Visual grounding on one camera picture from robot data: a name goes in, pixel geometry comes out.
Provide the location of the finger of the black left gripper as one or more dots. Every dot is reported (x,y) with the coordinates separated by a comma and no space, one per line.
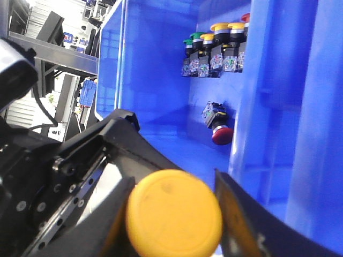
(116,140)

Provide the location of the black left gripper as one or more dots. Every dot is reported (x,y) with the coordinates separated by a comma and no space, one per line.
(42,182)

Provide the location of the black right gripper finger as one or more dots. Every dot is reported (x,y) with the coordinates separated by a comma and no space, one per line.
(250,230)

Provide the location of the yellow mushroom push button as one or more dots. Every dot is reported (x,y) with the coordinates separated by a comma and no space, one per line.
(173,213)

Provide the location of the fallen red push button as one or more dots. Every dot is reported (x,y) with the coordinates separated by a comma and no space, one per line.
(215,118)

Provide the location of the green push button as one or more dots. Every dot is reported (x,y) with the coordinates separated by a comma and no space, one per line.
(197,46)
(188,50)

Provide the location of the gray metal shelf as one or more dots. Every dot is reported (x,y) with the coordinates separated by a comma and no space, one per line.
(58,55)

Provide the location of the small yellow push button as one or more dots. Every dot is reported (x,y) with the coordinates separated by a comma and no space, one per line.
(205,55)

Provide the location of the left blue plastic bin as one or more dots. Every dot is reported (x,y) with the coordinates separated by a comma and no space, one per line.
(285,107)

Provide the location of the large yellow push button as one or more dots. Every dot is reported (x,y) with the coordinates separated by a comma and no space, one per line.
(221,37)

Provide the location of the right yellow push button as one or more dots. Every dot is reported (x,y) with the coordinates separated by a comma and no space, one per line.
(236,36)

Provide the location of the red push button in row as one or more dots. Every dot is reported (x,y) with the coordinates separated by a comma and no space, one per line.
(242,48)

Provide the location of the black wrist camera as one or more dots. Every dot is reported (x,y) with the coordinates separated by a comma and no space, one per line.
(18,72)

